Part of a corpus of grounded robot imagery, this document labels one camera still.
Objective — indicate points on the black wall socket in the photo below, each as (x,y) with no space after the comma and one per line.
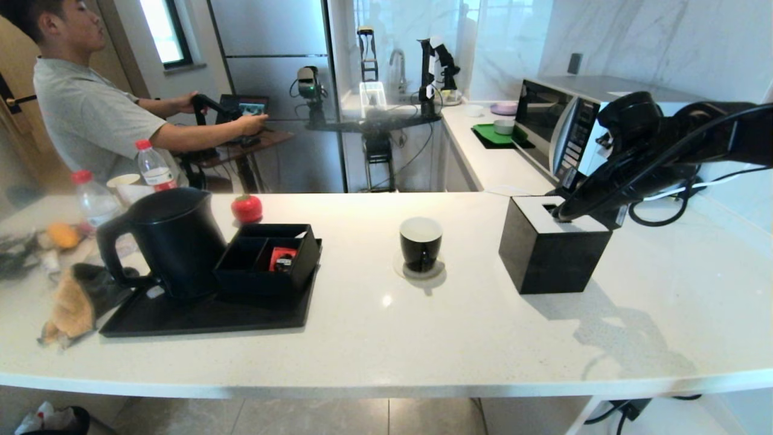
(574,63)

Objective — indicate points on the plastic water bottle red cap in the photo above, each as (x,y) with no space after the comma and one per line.
(154,171)
(90,199)

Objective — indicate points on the round clear coaster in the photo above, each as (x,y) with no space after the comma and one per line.
(400,271)

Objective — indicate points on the round wooden board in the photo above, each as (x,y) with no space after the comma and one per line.
(454,101)

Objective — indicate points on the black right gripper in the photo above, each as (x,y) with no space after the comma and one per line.
(607,184)

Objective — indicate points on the black trash bin with paper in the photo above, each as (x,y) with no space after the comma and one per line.
(75,420)

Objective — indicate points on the black electric kettle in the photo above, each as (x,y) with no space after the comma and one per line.
(175,241)

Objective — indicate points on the black laptop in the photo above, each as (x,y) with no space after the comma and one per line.
(250,107)

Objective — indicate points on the red tomato shaped timer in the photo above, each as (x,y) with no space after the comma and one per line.
(246,208)

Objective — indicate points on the black camera with green light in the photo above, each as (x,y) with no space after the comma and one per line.
(307,80)

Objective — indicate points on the chrome faucet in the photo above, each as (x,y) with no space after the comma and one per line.
(400,60)

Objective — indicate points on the small yellow bowl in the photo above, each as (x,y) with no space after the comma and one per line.
(448,95)

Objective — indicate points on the green tray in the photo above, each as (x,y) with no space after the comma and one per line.
(489,135)

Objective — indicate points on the purple plate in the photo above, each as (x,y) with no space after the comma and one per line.
(503,109)

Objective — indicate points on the dark clutter pile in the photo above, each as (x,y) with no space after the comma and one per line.
(18,260)

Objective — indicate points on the black tissue box white lid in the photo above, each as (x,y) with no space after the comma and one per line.
(549,260)

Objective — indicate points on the red packet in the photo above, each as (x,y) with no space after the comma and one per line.
(282,257)

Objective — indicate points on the person in grey t-shirt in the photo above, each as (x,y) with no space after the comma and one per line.
(84,115)

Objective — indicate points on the brown black oven mitt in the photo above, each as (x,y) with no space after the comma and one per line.
(75,308)

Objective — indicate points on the white paper cup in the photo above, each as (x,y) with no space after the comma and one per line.
(124,183)

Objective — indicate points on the steel refrigerator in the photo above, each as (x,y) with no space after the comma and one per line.
(272,36)

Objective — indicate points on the window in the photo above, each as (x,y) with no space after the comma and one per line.
(160,30)

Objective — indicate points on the small white bowl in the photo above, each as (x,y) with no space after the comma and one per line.
(474,110)

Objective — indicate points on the black compartment organizer box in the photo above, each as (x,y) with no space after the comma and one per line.
(299,275)

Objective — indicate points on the brown wooden desk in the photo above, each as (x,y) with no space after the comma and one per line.
(266,142)

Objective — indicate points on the black cup white inside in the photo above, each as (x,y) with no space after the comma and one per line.
(421,251)

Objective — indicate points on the black computer mouse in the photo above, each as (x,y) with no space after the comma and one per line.
(249,142)

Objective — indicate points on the silver microwave oven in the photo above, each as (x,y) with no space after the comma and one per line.
(543,127)

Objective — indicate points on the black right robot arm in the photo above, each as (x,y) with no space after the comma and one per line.
(676,133)

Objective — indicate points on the black serving tray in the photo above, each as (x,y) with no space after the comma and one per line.
(199,317)

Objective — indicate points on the small grey bowl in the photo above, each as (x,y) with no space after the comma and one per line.
(502,126)

